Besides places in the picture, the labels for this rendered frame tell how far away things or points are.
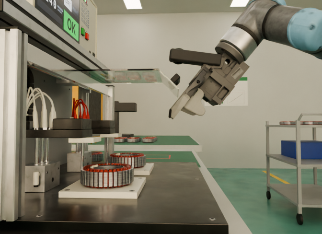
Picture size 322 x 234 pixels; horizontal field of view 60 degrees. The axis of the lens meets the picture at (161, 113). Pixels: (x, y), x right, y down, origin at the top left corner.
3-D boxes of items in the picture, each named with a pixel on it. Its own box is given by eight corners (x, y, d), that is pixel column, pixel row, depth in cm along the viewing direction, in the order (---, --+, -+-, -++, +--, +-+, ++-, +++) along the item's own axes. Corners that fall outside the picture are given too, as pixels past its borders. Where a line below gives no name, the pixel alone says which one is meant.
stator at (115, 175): (137, 178, 65) (137, 162, 65) (129, 189, 54) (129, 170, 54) (89, 178, 66) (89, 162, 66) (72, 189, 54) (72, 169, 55)
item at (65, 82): (78, 86, 85) (78, 72, 86) (71, 83, 79) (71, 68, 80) (64, 86, 86) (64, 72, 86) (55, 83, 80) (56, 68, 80)
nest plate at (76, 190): (145, 182, 67) (145, 177, 67) (137, 198, 52) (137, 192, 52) (84, 181, 68) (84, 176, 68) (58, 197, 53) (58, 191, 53)
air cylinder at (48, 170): (60, 184, 64) (60, 160, 64) (44, 192, 57) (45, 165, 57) (38, 184, 64) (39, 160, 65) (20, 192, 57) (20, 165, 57)
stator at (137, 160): (148, 164, 89) (148, 152, 89) (142, 169, 78) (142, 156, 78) (113, 163, 90) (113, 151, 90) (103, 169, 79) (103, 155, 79)
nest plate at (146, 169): (154, 167, 91) (154, 163, 91) (149, 175, 76) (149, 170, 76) (108, 166, 92) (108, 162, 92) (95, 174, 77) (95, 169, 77)
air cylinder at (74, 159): (91, 168, 88) (91, 150, 88) (84, 172, 81) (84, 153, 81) (75, 168, 89) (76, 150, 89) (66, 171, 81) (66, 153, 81)
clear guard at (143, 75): (178, 98, 102) (178, 81, 102) (178, 89, 78) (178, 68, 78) (90, 98, 103) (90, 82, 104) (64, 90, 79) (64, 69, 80)
